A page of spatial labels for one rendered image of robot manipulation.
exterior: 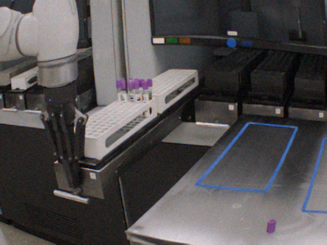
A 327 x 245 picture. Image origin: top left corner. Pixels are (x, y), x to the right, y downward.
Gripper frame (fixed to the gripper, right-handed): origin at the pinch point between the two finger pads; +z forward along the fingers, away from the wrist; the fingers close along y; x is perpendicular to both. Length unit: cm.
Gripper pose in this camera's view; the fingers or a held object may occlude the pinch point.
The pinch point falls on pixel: (71, 172)
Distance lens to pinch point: 98.1
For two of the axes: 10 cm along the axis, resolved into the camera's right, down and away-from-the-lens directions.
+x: -4.1, 3.3, -8.5
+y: -9.1, -0.7, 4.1
